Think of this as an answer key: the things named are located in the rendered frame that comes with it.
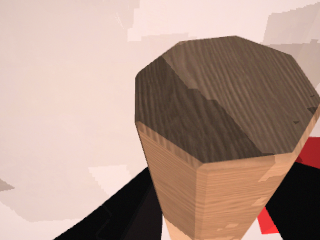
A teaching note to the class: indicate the red cube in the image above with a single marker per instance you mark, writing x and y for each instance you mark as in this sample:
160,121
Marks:
310,155

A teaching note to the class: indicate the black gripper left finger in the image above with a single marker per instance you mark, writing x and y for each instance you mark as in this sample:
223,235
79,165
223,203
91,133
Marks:
132,213

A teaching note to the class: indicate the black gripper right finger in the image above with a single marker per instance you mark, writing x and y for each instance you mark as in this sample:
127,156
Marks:
295,206

